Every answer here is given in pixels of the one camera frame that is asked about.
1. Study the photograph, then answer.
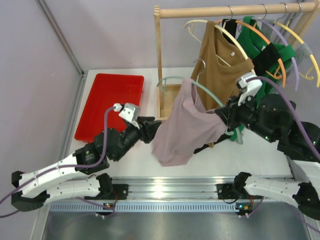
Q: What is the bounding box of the cream hanger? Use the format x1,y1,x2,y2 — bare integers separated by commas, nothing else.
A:
183,6,255,75

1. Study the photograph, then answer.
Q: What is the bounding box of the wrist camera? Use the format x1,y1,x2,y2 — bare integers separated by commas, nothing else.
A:
113,103,140,129
236,72,262,106

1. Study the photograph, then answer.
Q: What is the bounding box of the pink tank top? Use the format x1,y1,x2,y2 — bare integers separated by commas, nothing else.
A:
151,77,227,167

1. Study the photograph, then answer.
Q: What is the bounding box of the aluminium mounting rail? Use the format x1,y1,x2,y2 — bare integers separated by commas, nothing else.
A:
39,175,311,213

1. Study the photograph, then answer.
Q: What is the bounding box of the brown tank top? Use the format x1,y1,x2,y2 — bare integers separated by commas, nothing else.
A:
189,20,256,148

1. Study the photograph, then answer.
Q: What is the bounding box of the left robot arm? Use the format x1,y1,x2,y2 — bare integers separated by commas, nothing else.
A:
11,116,162,212

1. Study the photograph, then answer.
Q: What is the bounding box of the mint green hanger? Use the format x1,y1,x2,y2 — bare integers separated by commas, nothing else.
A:
156,58,244,145

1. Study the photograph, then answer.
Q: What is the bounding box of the green tank top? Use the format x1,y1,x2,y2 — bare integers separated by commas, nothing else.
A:
229,16,296,141

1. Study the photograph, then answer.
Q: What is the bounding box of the wooden clothes rack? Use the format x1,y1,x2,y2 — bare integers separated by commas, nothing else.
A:
153,1,320,121

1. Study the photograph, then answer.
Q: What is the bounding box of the purple hanger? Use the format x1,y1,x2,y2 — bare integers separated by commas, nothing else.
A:
257,2,300,91

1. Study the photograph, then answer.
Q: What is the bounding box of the black tank top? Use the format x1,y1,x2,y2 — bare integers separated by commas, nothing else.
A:
193,18,280,154

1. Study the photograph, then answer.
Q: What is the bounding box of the yellow hanger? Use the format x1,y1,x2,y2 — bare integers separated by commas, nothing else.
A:
273,2,320,88

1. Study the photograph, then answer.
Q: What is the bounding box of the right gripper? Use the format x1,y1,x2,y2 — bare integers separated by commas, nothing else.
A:
214,90,275,142

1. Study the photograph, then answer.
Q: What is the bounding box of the orange hanger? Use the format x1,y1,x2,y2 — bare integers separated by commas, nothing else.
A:
216,4,287,88

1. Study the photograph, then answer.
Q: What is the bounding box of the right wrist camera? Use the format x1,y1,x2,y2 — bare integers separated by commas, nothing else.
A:
236,72,262,106

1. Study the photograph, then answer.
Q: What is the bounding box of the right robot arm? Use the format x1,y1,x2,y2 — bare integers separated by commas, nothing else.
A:
215,93,320,220

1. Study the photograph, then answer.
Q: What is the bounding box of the red plastic tray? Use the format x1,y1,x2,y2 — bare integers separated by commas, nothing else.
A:
74,72,145,145

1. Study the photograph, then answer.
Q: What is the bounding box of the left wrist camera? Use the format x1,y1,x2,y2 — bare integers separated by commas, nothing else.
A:
113,103,140,129

